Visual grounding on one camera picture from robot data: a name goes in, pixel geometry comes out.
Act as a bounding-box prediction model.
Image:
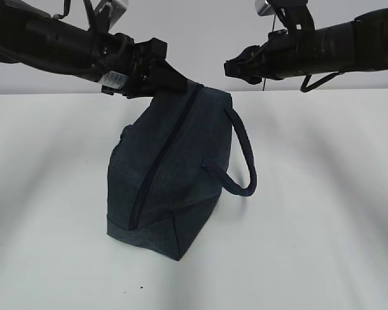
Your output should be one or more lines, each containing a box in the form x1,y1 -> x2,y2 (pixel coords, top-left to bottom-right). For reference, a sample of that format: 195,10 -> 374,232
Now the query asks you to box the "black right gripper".
224,30 -> 307,85

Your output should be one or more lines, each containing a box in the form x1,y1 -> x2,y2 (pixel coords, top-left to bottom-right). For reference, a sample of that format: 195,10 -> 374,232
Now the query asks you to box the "dark blue lunch bag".
107,81 -> 257,261

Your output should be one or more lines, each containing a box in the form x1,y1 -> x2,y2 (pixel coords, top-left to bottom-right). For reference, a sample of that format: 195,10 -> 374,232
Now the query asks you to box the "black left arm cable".
51,0 -> 130,68

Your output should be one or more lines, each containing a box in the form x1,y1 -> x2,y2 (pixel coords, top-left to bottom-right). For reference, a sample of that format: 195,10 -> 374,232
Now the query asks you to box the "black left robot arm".
0,1 -> 188,99

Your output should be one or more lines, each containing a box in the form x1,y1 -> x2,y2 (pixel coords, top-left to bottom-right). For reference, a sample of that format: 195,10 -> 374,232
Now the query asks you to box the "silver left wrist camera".
94,0 -> 129,30

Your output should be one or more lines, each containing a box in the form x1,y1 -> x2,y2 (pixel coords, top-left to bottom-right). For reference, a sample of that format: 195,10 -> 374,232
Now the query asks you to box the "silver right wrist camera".
254,0 -> 316,33

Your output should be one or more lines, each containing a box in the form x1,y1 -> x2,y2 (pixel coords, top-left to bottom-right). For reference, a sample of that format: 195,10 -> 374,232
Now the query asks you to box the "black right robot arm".
224,1 -> 388,92

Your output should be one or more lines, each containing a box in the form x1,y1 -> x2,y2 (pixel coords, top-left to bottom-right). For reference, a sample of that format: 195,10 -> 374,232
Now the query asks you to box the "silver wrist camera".
94,0 -> 129,30
254,0 -> 316,33

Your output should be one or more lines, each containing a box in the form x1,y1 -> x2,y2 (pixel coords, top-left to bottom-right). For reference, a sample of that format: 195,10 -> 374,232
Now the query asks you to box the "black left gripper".
87,33 -> 188,99

